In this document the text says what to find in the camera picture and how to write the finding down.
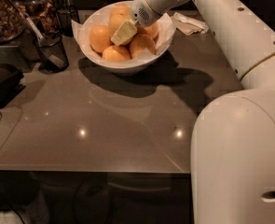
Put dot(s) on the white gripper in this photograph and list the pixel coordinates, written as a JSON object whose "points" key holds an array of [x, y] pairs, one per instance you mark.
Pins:
{"points": [[142, 9]]}

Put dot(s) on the orange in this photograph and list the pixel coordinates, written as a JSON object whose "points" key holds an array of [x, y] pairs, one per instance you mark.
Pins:
{"points": [[116, 54], [141, 42], [120, 10], [114, 23], [99, 38], [151, 30]]}

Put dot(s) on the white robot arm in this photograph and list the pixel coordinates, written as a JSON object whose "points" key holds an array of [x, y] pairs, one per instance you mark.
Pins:
{"points": [[232, 155]]}

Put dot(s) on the white ceramic bowl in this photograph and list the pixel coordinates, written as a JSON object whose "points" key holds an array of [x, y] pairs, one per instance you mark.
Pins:
{"points": [[127, 66]]}

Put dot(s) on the folded paper napkins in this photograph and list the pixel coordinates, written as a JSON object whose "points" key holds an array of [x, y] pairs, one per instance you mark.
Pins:
{"points": [[188, 25]]}

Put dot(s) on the rear black mesh cup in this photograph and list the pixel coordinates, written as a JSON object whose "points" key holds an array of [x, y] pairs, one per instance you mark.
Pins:
{"points": [[67, 14]]}

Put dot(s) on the black mesh cup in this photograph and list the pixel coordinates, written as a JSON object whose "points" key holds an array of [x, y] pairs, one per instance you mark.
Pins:
{"points": [[51, 52], [67, 14]]}

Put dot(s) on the front black mesh cup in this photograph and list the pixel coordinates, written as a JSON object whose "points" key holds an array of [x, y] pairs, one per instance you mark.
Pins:
{"points": [[51, 52]]}

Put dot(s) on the large glass snack jar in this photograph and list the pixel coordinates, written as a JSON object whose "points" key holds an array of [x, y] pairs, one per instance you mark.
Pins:
{"points": [[11, 24]]}

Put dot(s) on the dark brown device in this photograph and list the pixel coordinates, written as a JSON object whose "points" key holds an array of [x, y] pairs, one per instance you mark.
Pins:
{"points": [[10, 83]]}

